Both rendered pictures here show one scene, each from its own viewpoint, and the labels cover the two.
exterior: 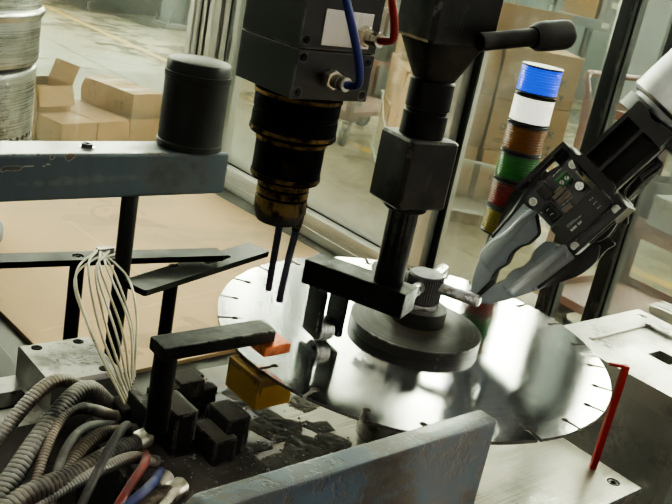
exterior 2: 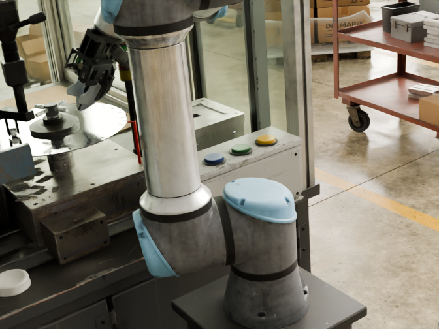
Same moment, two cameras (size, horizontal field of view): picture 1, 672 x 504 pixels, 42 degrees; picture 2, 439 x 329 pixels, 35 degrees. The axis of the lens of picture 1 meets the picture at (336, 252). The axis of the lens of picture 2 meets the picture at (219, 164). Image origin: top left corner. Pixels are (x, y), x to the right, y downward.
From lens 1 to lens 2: 1.03 m
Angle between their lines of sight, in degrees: 10
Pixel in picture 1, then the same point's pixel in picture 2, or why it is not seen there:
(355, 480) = not seen: outside the picture
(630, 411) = not seen: hidden behind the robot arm
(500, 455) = (103, 166)
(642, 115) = (89, 32)
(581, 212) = (83, 70)
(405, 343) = (42, 130)
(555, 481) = (119, 170)
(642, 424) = not seen: hidden behind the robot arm
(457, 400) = (50, 145)
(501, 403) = (67, 142)
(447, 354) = (56, 131)
